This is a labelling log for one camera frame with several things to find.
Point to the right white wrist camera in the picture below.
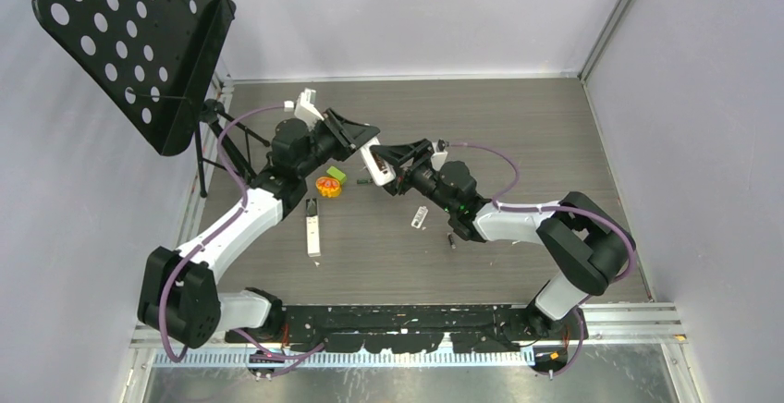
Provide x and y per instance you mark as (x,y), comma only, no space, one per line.
(439,154)

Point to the black battery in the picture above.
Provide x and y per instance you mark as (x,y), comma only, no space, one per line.
(451,240)

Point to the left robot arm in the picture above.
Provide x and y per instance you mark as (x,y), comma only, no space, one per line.
(179,295)

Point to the green block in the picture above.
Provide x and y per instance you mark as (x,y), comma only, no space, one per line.
(337,174)

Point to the black music stand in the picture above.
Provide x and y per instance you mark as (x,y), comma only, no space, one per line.
(155,59)

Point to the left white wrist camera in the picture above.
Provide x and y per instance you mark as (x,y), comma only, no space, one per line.
(303,108)

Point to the white battery cover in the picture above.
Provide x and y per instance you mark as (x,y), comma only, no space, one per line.
(419,217)

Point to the yellow orange toy block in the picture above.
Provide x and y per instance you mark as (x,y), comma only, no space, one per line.
(328,187)

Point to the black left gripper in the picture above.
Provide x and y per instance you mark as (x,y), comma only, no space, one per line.
(351,134)

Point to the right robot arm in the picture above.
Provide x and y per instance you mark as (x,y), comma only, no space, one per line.
(591,250)

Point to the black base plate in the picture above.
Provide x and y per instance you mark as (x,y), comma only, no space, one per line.
(408,329)

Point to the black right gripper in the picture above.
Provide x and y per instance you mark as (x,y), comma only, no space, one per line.
(402,154)

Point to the white remote control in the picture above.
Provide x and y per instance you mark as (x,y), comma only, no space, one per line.
(312,228)
(380,171)

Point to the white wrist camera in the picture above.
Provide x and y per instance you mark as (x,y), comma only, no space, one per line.
(303,108)
(439,154)

